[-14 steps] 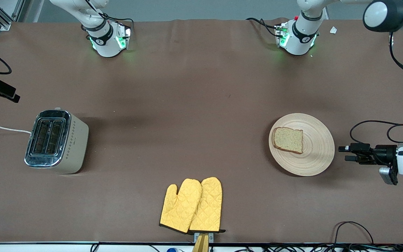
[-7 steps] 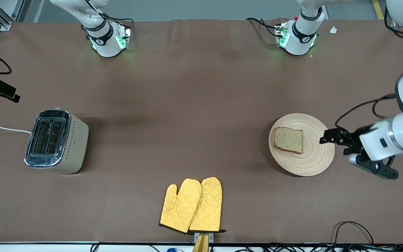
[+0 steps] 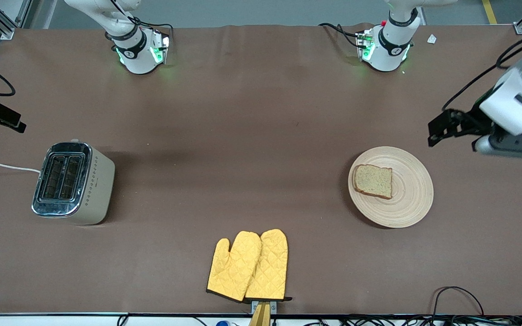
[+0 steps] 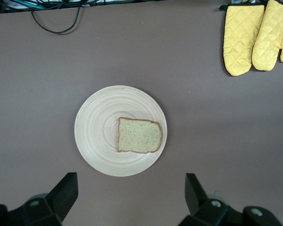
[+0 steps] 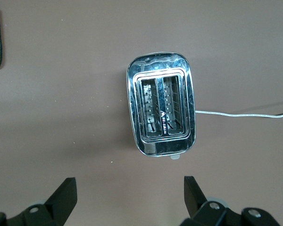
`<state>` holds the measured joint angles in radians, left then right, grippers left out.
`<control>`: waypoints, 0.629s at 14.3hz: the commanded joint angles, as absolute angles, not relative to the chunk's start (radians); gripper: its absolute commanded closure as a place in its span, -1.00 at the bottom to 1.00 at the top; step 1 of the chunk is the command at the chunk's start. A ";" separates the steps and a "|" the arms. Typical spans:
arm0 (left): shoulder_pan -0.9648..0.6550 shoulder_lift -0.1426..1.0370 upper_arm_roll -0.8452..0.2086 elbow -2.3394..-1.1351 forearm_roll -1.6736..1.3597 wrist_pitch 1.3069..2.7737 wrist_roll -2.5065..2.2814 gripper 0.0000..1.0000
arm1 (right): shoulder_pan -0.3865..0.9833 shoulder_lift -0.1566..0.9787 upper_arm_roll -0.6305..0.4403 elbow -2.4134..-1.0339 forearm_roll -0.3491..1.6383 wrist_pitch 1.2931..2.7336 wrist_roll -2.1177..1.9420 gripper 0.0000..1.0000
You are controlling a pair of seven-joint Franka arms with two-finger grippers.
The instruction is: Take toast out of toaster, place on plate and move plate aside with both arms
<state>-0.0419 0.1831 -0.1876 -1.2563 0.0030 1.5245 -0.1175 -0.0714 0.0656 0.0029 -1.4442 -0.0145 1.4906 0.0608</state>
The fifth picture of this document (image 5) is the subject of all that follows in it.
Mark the chrome and beige toaster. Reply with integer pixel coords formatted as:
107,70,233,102
125,51,197,161

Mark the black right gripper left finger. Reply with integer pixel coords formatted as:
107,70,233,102
0,178,78,226

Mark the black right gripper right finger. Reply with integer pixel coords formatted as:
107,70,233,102
180,176,281,226

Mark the white toaster power cable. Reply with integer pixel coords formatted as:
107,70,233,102
194,110,283,119

